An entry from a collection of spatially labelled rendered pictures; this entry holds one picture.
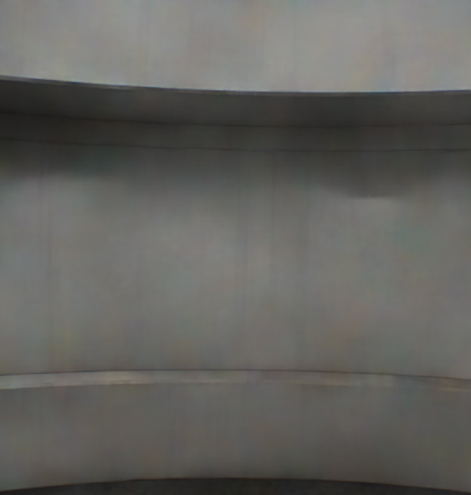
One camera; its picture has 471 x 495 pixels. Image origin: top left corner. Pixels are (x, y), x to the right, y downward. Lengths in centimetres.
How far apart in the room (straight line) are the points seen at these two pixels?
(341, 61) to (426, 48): 8
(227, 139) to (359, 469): 41
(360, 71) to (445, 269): 24
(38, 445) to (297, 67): 47
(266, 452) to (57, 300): 29
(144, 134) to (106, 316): 22
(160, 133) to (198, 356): 27
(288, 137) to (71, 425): 41
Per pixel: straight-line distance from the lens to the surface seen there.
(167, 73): 41
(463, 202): 51
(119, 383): 46
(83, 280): 48
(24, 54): 43
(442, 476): 53
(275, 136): 49
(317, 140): 49
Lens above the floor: 26
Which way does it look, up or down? level
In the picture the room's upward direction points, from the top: 1 degrees clockwise
